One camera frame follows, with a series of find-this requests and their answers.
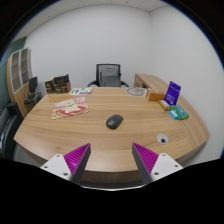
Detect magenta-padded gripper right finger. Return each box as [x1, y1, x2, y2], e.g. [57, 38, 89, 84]
[131, 142, 184, 185]

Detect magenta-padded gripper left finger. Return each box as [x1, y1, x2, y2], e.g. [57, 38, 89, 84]
[40, 143, 92, 185]

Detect black computer mouse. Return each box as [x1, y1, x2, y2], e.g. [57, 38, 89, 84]
[105, 114, 124, 130]

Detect cartoon print mouse pad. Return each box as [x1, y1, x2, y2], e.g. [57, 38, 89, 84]
[51, 96, 90, 120]

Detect blue small box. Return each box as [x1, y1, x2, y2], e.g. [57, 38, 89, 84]
[168, 109, 181, 120]

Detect green small box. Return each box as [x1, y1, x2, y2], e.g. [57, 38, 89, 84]
[171, 105, 190, 120]

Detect tan small box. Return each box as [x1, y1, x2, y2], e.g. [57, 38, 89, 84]
[157, 99, 172, 112]

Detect black leather sofa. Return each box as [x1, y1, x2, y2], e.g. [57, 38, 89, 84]
[0, 101, 24, 159]

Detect orange cardboard box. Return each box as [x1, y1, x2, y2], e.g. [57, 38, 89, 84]
[145, 88, 166, 102]

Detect purple standing card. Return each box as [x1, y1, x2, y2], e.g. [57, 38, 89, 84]
[163, 80, 182, 106]

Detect large brown cardboard box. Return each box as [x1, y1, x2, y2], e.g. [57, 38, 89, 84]
[53, 81, 72, 94]

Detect white sheet with coloured shapes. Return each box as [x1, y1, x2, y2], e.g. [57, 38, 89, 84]
[69, 87, 93, 96]

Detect small brown cardboard box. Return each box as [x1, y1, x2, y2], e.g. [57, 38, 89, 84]
[44, 78, 56, 94]

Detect black side chair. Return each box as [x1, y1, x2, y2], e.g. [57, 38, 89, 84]
[23, 76, 43, 105]

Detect black printed box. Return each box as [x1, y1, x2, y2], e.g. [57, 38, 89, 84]
[53, 74, 70, 86]

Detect wooden shelf cabinet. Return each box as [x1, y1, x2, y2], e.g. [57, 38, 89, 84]
[6, 47, 34, 118]

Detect black mesh office chair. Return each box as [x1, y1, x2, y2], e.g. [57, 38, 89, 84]
[87, 63, 130, 88]

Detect round desk cable grommet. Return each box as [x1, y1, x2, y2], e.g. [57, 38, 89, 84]
[156, 133, 169, 145]

